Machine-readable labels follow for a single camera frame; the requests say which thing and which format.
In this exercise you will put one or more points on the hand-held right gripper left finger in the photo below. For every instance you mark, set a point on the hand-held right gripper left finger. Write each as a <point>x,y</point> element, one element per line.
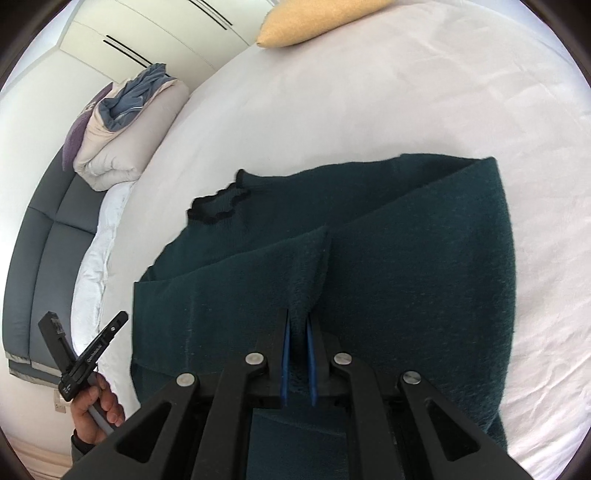
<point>285,364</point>

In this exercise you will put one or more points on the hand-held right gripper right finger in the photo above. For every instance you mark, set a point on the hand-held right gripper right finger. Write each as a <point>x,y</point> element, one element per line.
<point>314,364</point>

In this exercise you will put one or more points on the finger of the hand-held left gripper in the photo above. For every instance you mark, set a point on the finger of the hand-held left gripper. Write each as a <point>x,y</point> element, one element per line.
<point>54,337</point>
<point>104,339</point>

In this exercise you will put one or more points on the dark green towel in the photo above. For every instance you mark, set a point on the dark green towel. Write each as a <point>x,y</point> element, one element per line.
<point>392,258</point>

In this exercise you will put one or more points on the person's left forearm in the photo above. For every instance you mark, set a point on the person's left forearm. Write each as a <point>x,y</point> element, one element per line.
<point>83,450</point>

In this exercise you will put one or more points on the person's left hand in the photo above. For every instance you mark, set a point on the person's left hand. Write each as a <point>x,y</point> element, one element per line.
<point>99,406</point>

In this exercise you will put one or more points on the grey padded headboard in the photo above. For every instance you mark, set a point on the grey padded headboard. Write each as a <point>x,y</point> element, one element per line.
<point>44,258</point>

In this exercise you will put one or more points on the white pillow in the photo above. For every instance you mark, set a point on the white pillow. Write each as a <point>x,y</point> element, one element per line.
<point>99,258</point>

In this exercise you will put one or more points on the folded beige duvet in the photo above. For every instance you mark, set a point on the folded beige duvet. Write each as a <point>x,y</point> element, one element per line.
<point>138,138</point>

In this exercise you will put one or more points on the purple pillow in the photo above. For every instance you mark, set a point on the purple pillow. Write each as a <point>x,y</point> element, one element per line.
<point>78,131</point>

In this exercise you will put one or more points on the blue-grey blanket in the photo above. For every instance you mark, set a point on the blue-grey blanket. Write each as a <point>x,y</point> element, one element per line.
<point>134,94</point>

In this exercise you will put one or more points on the bed with white sheet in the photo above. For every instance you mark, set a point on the bed with white sheet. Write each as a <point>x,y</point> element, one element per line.
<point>351,106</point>

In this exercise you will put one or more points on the white wardrobe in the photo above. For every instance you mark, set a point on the white wardrobe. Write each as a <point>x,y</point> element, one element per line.
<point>138,32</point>

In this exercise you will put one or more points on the yellow pillow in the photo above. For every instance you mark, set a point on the yellow pillow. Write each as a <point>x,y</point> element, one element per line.
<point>309,23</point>

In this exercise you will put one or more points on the wall socket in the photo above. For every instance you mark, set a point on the wall socket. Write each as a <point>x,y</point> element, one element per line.
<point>59,399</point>

